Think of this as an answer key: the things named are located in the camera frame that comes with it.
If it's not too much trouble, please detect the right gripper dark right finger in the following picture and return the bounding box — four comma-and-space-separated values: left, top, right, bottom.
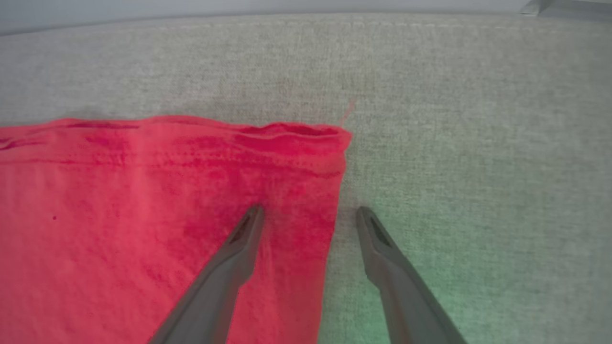
356, 206, 467, 344

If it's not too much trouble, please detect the red garment with white stripes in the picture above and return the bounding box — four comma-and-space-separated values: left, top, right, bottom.
0, 115, 353, 344

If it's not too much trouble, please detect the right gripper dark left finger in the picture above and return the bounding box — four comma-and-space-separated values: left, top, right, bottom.
148, 205, 265, 344

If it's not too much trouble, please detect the grey fabric sofa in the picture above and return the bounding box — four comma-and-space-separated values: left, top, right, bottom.
0, 12, 612, 344

